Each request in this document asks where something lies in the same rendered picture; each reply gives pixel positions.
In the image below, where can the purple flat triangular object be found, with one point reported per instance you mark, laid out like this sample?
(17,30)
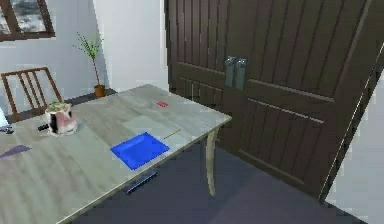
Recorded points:
(15,150)

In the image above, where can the dark blue flat bar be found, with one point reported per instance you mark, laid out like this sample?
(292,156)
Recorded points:
(141,182)

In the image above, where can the small dark grey object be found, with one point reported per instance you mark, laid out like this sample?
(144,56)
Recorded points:
(6,130)

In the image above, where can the pale wooden table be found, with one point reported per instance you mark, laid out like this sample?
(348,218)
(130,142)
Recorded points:
(66,166)

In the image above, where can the tall green house plant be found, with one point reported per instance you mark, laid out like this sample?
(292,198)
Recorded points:
(93,63)

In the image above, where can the pink white plant pot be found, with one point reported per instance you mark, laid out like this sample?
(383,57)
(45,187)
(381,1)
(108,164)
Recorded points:
(61,119)

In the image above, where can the thin yellow pencil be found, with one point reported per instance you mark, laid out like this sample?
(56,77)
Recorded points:
(172,134)

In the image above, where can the brown wooden chair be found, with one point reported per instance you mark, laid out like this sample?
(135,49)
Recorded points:
(31,90)

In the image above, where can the small black remote control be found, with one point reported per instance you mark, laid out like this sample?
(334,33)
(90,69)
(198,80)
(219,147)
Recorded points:
(43,127)

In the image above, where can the small red flat object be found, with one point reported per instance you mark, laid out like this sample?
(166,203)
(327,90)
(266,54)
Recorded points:
(162,104)

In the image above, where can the brown framed window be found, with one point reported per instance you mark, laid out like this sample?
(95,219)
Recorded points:
(25,18)

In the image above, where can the blue square plate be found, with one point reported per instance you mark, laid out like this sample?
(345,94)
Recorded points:
(140,150)

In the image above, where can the dark brown wooden door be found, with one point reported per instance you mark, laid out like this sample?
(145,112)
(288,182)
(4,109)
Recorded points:
(286,93)

